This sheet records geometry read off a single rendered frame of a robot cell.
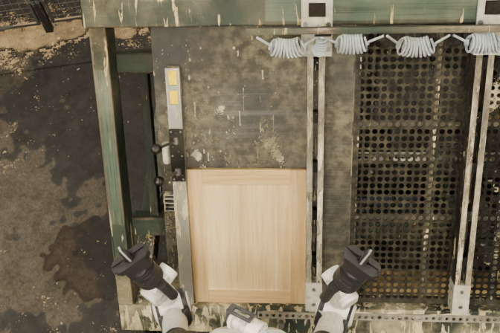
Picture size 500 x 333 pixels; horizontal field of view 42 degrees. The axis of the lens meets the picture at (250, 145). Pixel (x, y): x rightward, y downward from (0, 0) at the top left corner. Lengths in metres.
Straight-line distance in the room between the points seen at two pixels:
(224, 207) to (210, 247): 0.18
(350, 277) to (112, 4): 1.14
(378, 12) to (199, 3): 0.57
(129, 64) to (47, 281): 1.79
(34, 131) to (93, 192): 0.62
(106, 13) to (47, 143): 2.14
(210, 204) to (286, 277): 0.42
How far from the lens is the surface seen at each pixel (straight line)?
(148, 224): 2.57
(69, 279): 3.80
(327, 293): 2.05
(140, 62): 2.35
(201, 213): 2.45
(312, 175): 2.34
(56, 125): 4.30
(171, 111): 2.29
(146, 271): 2.03
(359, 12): 2.12
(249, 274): 2.55
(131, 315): 2.70
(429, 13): 2.16
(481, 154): 2.35
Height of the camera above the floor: 3.39
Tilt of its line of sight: 59 degrees down
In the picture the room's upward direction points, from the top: 7 degrees counter-clockwise
